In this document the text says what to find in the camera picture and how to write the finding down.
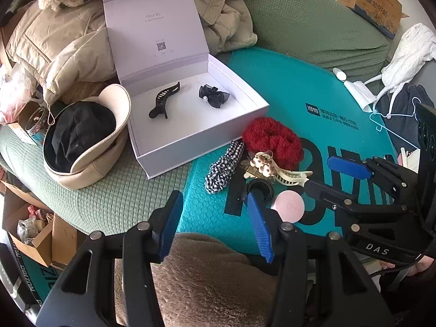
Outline teal printed carton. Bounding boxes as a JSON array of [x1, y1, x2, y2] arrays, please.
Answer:
[[0, 242, 58, 314]]

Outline dark jeans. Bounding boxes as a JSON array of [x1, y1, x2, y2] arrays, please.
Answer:
[[376, 85, 436, 150]]

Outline black bow hair clip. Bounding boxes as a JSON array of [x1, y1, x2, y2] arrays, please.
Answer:
[[198, 83, 230, 110]]

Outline printed cardboard box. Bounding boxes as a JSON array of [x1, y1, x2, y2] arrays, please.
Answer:
[[335, 0, 411, 40]]

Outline brown fleece cloth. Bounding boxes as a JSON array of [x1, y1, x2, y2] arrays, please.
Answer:
[[114, 232, 283, 327]]

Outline black cloth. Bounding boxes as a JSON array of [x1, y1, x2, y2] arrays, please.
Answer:
[[44, 102, 116, 174]]

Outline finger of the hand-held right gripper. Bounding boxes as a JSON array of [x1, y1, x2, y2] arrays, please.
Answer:
[[305, 180, 420, 235], [326, 155, 418, 200]]

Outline red fluffy scrunchie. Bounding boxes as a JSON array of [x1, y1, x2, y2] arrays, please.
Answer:
[[241, 116, 304, 171]]

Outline black cable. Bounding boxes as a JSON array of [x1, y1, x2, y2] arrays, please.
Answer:
[[370, 262, 423, 280]]

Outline white gift box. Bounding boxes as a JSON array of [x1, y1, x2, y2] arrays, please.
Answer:
[[100, 0, 270, 180]]

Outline black ring hair tie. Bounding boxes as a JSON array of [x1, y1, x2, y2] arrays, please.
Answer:
[[244, 179, 274, 203]]

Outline person's right hand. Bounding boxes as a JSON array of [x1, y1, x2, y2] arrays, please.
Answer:
[[380, 254, 436, 278]]

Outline beige bucket hat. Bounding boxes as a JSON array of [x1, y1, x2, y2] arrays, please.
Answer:
[[43, 84, 132, 190]]

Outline black hair claw clip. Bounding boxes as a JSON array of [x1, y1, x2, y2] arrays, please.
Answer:
[[147, 81, 181, 120]]

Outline white face mask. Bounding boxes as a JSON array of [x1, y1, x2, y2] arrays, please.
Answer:
[[344, 80, 377, 113]]

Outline beige puffer jacket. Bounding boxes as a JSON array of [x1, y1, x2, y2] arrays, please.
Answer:
[[5, 0, 120, 106]]

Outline white hooded garment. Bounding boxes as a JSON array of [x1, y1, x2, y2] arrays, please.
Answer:
[[363, 23, 436, 116]]

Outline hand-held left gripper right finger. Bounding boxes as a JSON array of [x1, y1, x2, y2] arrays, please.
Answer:
[[247, 192, 396, 327]]

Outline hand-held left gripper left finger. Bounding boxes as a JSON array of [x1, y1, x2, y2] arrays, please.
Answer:
[[36, 191, 184, 327]]

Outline white pink pouch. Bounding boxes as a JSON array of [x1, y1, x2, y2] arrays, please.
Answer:
[[397, 146, 420, 172]]

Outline teal printed mat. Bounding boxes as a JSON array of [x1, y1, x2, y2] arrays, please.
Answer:
[[175, 48, 399, 256]]

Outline light blue hanger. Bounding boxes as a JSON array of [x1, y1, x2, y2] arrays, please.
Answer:
[[370, 97, 421, 150]]

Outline glass jar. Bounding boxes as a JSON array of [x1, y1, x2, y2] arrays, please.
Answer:
[[25, 105, 52, 144]]

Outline black white gingham scrunchie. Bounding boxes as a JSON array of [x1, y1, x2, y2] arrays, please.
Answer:
[[204, 140, 246, 195]]

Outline pink round compact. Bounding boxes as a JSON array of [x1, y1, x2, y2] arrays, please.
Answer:
[[269, 191, 305, 223]]

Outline cream hair claw clip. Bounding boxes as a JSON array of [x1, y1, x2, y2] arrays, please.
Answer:
[[243, 168, 313, 189]]

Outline open cardboard box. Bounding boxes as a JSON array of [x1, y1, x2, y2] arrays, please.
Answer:
[[2, 180, 79, 270]]

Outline floral hair claw clip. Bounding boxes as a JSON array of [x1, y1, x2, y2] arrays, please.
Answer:
[[241, 150, 283, 179]]

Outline pink plastic bag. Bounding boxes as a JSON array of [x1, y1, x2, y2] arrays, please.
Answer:
[[0, 65, 38, 125]]

